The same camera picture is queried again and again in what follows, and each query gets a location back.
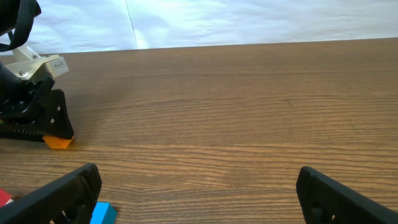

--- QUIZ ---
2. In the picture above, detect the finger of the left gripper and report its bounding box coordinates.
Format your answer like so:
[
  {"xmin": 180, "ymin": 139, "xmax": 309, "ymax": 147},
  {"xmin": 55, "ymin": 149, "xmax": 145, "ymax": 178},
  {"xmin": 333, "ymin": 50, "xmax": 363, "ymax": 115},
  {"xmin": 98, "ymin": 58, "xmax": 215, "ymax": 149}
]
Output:
[
  {"xmin": 0, "ymin": 123, "xmax": 45, "ymax": 143},
  {"xmin": 36, "ymin": 88, "xmax": 75, "ymax": 141}
]

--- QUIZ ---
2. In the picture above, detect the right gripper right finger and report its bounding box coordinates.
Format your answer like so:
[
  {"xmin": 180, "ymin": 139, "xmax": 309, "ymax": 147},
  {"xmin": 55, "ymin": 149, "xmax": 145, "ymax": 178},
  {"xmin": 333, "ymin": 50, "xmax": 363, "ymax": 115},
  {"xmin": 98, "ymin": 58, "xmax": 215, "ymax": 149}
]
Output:
[{"xmin": 295, "ymin": 166, "xmax": 398, "ymax": 224}]

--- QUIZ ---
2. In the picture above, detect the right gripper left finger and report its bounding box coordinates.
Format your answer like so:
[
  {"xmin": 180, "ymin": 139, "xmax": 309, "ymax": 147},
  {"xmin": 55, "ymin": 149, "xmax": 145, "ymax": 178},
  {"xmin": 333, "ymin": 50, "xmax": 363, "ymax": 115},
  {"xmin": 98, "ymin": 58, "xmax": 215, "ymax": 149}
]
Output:
[{"xmin": 0, "ymin": 163, "xmax": 103, "ymax": 224}]

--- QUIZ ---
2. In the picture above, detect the orange cube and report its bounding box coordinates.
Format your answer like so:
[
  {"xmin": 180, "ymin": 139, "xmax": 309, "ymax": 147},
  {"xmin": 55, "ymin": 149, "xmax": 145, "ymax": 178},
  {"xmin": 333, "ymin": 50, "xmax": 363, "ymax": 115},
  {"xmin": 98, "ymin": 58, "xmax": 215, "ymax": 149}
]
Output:
[{"xmin": 42, "ymin": 134, "xmax": 75, "ymax": 150}]

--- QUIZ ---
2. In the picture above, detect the blue cube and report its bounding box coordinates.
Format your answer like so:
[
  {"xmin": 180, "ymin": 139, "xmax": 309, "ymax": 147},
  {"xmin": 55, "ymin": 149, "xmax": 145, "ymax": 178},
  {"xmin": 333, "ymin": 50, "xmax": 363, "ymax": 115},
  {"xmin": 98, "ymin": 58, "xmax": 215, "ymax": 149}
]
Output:
[{"xmin": 90, "ymin": 202, "xmax": 118, "ymax": 224}]

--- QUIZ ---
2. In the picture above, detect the red cube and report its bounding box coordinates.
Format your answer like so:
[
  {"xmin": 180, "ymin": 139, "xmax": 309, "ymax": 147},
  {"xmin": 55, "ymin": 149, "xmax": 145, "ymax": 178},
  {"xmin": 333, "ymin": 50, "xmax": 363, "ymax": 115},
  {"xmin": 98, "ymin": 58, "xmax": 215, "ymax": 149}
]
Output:
[{"xmin": 0, "ymin": 188, "xmax": 14, "ymax": 208}]

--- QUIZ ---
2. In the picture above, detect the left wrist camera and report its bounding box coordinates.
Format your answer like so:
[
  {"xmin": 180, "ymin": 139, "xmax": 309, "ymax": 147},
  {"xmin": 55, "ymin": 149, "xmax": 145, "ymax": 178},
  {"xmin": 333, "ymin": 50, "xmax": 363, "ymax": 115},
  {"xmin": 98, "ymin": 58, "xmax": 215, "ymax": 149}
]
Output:
[{"xmin": 4, "ymin": 43, "xmax": 70, "ymax": 82}]

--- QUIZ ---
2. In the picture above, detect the black cable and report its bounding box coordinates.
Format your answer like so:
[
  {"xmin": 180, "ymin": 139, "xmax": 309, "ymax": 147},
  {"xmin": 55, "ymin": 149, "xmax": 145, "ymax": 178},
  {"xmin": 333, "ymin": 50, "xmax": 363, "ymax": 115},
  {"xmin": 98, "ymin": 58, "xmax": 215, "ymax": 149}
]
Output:
[{"xmin": 0, "ymin": 0, "xmax": 37, "ymax": 53}]

